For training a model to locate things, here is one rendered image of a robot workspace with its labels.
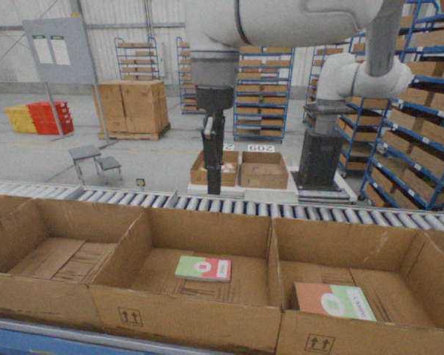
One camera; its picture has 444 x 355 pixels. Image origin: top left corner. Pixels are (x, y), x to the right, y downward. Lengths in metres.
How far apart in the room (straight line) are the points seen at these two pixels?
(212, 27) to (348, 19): 0.19
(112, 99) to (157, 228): 4.49
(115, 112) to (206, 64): 4.78
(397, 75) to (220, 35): 1.05
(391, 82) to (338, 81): 0.23
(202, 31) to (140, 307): 0.53
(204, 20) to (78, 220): 0.74
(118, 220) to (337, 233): 0.68
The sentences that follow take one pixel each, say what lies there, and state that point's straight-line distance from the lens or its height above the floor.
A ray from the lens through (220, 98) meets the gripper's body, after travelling 0.45.
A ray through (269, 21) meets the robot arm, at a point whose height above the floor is 1.50.
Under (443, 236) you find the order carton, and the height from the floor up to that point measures 1.03.
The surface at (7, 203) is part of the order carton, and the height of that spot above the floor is 1.02.
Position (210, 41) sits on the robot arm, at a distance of 0.44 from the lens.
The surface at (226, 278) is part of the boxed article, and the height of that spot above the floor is 0.90.
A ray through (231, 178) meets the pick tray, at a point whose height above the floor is 0.81.
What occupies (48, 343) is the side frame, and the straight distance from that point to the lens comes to 0.73.
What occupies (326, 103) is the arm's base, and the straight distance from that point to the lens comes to 1.43.
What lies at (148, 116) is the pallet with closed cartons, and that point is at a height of 0.46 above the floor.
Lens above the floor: 1.46
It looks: 27 degrees down
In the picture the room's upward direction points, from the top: straight up
